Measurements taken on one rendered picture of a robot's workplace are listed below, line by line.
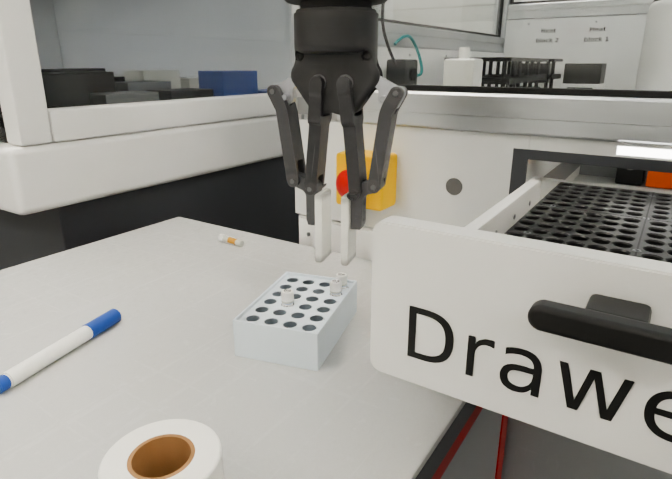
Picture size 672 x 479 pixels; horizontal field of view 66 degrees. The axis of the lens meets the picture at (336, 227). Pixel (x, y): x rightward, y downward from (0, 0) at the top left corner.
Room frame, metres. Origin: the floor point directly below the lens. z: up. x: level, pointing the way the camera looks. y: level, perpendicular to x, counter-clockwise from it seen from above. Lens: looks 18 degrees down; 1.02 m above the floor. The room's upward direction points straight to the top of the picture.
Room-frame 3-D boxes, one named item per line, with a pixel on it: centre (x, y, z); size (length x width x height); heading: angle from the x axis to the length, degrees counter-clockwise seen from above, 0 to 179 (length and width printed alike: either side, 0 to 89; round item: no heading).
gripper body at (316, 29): (0.49, 0.00, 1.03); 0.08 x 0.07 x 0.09; 71
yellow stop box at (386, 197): (0.68, -0.04, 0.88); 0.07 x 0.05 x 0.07; 57
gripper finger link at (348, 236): (0.49, -0.01, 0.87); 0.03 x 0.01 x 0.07; 161
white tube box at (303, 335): (0.47, 0.04, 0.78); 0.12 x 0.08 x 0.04; 161
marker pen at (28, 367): (0.43, 0.26, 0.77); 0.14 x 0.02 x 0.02; 160
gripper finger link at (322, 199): (0.50, 0.01, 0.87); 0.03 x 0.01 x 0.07; 161
